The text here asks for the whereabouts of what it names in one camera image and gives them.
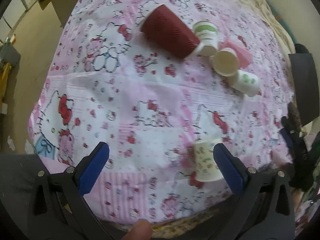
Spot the cartoon print paper cup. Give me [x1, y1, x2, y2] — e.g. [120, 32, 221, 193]
[193, 139, 223, 183]

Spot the white cup green leaf print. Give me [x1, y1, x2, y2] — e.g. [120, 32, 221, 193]
[227, 70, 260, 97]

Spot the white patterned paper cup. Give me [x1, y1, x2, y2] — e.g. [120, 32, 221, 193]
[211, 48, 240, 77]

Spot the white cup green band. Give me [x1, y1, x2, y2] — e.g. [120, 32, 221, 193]
[193, 21, 218, 56]

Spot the dark red ribbed paper cup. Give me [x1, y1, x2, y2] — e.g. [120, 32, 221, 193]
[140, 4, 204, 59]

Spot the left hand thumb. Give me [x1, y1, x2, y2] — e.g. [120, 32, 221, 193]
[122, 219, 152, 240]

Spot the grey fuzzy object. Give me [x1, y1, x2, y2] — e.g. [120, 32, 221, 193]
[287, 102, 302, 132]

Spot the pink Hello Kitty blanket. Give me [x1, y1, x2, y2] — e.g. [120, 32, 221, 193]
[28, 0, 294, 224]

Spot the black flat board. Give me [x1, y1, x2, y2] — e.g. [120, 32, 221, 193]
[289, 53, 319, 126]

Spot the white cabinet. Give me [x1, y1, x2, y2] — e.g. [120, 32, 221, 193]
[3, 0, 26, 28]

